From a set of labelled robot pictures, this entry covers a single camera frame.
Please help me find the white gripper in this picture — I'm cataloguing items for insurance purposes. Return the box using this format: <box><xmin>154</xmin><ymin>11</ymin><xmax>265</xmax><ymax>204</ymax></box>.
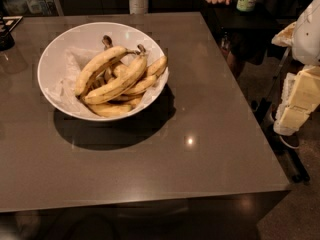
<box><xmin>273</xmin><ymin>65</ymin><xmax>320</xmax><ymax>136</ymax></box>

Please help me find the long banana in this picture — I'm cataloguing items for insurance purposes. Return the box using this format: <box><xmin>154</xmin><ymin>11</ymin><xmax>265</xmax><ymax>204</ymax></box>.
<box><xmin>74</xmin><ymin>46</ymin><xmax>134</xmax><ymax>96</ymax></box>
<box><xmin>83</xmin><ymin>44</ymin><xmax>147</xmax><ymax>105</ymax></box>

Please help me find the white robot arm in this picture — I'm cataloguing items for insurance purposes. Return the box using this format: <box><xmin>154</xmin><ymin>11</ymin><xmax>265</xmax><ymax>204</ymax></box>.
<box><xmin>272</xmin><ymin>0</ymin><xmax>320</xmax><ymax>136</ymax></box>

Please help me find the right upper banana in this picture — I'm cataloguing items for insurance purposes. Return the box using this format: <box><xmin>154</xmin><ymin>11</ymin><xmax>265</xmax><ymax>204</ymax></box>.
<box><xmin>146</xmin><ymin>55</ymin><xmax>168</xmax><ymax>76</ymax></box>

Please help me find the right lower banana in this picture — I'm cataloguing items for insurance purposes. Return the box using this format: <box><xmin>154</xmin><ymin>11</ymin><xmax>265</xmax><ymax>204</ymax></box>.
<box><xmin>125</xmin><ymin>75</ymin><xmax>157</xmax><ymax>95</ymax></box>

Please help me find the small inner banana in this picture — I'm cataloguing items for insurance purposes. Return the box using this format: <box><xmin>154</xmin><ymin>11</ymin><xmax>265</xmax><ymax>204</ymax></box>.
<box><xmin>111</xmin><ymin>62</ymin><xmax>127</xmax><ymax>77</ymax></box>

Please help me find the bottom front banana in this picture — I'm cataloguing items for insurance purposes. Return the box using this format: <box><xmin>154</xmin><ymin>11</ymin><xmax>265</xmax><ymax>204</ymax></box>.
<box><xmin>88</xmin><ymin>104</ymin><xmax>132</xmax><ymax>117</ymax></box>

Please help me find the white paper bowl liner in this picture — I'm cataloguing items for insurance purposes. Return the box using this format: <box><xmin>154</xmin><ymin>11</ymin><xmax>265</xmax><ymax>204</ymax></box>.
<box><xmin>38</xmin><ymin>46</ymin><xmax>169</xmax><ymax>122</ymax></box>

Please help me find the white ceramic bowl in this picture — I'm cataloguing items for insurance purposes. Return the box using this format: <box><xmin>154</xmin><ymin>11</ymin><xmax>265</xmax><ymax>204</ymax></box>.
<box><xmin>38</xmin><ymin>22</ymin><xmax>164</xmax><ymax>122</ymax></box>

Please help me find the dark shoe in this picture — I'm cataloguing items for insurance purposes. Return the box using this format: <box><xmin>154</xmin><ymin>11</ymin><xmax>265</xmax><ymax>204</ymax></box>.
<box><xmin>269</xmin><ymin>111</ymin><xmax>299</xmax><ymax>150</ymax></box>

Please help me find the shelf with bottles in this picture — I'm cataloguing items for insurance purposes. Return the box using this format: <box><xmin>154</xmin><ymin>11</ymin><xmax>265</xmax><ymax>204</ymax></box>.
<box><xmin>0</xmin><ymin>0</ymin><xmax>63</xmax><ymax>17</ymax></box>

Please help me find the black device on table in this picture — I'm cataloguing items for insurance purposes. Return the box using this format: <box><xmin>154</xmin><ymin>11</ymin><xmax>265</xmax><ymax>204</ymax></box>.
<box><xmin>0</xmin><ymin>16</ymin><xmax>23</xmax><ymax>51</ymax></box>

